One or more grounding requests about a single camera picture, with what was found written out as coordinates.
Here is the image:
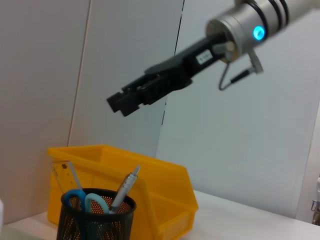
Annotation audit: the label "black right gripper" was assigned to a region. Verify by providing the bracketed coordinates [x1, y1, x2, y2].
[106, 31, 235, 118]

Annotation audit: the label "silver grey pen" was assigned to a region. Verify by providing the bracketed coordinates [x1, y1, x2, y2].
[108, 164, 142, 215]

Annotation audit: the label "clear plastic ruler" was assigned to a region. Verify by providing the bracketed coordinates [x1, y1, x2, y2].
[51, 161, 84, 194]

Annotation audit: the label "blue scissors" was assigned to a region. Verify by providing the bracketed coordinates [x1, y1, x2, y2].
[63, 189, 111, 215]

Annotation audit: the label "black mesh pen holder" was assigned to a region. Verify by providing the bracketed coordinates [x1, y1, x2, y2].
[56, 187, 137, 240]

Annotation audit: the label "yellow plastic bin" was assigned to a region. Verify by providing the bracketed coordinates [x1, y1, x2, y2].
[47, 144, 200, 240]

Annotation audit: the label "grey metal background fixture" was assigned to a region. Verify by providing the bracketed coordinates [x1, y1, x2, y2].
[311, 177, 320, 226]

